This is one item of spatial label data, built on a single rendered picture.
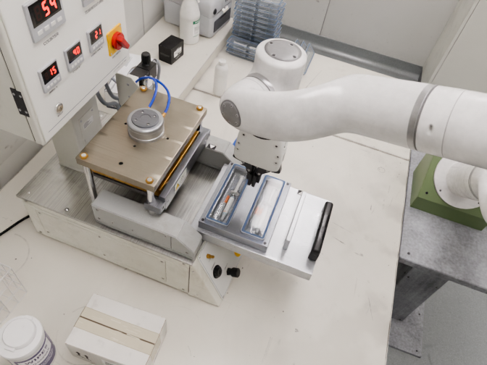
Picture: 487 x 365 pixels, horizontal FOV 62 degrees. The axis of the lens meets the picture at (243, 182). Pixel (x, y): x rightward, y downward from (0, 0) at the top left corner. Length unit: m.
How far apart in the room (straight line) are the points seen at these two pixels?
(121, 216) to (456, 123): 0.68
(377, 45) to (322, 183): 2.19
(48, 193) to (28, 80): 0.38
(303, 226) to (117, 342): 0.49
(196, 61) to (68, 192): 0.85
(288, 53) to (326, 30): 2.77
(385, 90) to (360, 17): 2.79
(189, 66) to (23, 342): 1.13
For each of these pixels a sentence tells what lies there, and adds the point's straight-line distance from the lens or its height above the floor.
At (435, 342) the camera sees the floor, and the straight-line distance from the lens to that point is 2.17.
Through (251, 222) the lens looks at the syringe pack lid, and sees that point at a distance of 0.92.
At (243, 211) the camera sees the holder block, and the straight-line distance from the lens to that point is 0.95.
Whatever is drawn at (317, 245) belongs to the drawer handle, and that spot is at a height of 1.01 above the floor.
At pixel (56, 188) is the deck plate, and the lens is 1.10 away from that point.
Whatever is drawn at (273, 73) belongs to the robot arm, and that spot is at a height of 1.39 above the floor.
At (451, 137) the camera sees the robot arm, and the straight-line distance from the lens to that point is 0.56.
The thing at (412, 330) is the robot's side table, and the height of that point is 0.01.
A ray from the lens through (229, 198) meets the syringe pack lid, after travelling 0.96.
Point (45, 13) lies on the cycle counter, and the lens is 0.79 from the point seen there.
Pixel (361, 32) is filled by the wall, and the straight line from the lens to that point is 3.42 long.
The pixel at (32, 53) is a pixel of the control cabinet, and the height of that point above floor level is 1.34.
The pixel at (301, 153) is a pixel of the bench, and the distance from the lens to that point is 1.46.
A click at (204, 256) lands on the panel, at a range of 0.98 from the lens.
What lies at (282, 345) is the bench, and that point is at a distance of 1.09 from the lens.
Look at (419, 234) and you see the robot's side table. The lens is 1.40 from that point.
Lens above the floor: 1.77
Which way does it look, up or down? 50 degrees down
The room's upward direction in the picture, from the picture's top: 11 degrees clockwise
